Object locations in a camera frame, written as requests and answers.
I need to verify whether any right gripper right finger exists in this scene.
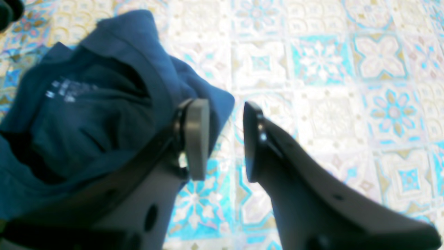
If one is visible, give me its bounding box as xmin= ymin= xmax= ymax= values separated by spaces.
xmin=243 ymin=101 xmax=442 ymax=250

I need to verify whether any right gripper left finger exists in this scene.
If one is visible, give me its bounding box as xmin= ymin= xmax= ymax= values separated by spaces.
xmin=1 ymin=99 xmax=210 ymax=250

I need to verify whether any patterned tablecloth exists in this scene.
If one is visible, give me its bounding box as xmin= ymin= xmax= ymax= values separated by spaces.
xmin=1 ymin=0 xmax=444 ymax=250

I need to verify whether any dark blue t-shirt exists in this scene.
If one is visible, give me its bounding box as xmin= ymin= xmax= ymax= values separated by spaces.
xmin=1 ymin=9 xmax=234 ymax=220

